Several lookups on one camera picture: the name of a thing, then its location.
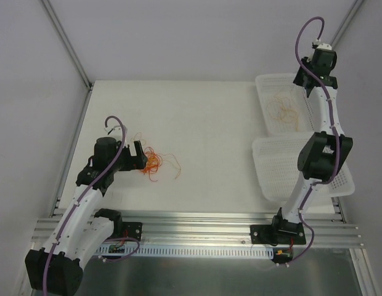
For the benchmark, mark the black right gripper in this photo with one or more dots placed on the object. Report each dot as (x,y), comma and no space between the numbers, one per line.
(314,80)

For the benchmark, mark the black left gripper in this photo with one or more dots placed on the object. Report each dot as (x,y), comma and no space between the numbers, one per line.
(135,156)

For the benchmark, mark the red orange wire ball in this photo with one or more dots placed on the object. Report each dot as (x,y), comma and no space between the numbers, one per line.
(154,162)

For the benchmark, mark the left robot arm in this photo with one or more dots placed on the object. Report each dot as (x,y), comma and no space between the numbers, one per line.
(58,266)

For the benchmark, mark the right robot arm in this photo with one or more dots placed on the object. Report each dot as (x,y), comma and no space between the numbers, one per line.
(323,155)

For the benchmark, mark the far white plastic basket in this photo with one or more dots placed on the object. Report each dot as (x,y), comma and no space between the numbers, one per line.
(285,107)

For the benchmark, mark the white plastic basket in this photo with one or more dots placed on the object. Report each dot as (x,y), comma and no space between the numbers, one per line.
(285,107)
(275,159)

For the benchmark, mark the near white plastic basket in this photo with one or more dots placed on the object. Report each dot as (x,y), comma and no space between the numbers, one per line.
(275,159)

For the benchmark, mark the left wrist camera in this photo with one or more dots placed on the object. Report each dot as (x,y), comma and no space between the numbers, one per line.
(116,131)

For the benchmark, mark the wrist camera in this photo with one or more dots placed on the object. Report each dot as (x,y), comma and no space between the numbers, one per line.
(317,44)
(116,131)

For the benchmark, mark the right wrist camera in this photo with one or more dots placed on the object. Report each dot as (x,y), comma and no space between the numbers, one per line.
(317,44)

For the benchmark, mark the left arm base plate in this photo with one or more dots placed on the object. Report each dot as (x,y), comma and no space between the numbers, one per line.
(132,229)

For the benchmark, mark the right aluminium frame post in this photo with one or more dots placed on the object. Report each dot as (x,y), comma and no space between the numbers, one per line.
(346,22)

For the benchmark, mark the aluminium frame post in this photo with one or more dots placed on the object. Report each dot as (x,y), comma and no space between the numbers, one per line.
(346,22)
(64,39)

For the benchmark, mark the white slotted cable duct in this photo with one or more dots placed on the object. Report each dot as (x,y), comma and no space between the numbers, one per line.
(186,251)

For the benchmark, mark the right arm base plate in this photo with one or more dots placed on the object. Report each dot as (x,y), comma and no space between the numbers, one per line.
(266,234)

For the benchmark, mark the left aluminium frame post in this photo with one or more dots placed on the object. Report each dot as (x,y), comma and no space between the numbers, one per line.
(64,39)

